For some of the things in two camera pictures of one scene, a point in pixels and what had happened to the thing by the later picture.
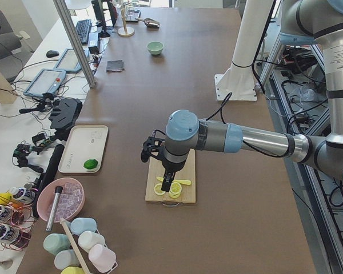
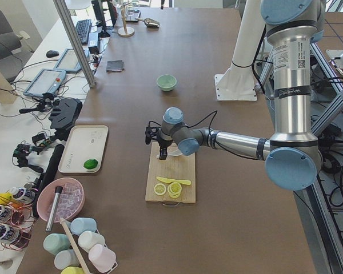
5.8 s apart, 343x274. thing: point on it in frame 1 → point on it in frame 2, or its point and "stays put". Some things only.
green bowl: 155,47 → 166,82
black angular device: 66,113 stays put
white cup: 88,238 stays put
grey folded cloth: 115,65 stays put
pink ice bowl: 72,198 stays put
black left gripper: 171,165 → 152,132
